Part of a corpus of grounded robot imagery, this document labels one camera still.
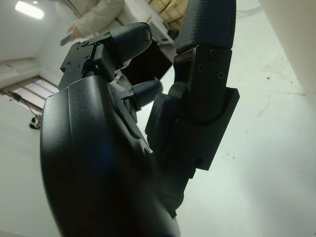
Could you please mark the person's bare hand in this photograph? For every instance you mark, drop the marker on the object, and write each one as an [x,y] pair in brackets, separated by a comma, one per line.
[73,32]

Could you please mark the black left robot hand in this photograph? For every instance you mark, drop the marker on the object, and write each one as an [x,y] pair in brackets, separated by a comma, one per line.
[98,148]

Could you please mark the dark handheld phone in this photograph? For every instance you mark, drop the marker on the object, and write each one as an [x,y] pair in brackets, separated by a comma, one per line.
[65,40]

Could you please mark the cream white two-slot toaster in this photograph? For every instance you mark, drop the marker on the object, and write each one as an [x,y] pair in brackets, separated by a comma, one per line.
[296,37]

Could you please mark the bright ceiling light panel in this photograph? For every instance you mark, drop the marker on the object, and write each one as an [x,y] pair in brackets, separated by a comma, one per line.
[29,10]

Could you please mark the white metal-frame desk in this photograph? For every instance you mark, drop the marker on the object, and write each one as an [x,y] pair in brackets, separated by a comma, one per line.
[160,32]

